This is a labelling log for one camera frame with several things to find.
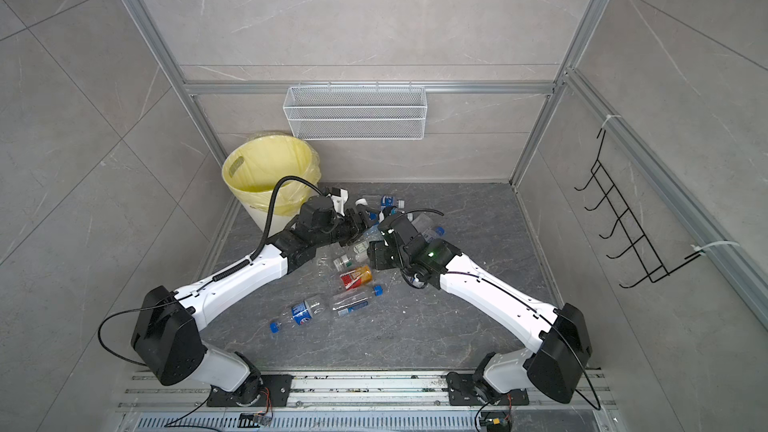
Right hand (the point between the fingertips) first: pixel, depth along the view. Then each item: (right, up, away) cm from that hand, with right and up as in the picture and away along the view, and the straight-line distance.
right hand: (376, 248), depth 77 cm
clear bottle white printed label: (-11, -7, +17) cm, 21 cm away
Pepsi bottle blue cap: (-21, -19, +4) cm, 29 cm away
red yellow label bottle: (-7, -11, +11) cm, 17 cm away
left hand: (+1, +9, 0) cm, 9 cm away
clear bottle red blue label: (-9, -18, +12) cm, 23 cm away
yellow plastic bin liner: (-42, +24, +20) cm, 52 cm away
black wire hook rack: (+59, +7, -9) cm, 60 cm away
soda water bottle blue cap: (+21, +3, +25) cm, 33 cm away
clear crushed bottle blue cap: (+5, +10, -11) cm, 16 cm away
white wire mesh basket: (-8, +44, +23) cm, 50 cm away
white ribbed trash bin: (-42, +24, +20) cm, 52 cm away
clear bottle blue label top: (+2, +13, +30) cm, 33 cm away
